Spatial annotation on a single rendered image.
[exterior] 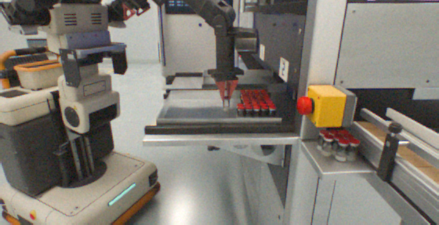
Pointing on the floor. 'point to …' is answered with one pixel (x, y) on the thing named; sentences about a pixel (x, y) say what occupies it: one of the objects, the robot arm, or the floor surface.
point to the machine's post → (316, 5)
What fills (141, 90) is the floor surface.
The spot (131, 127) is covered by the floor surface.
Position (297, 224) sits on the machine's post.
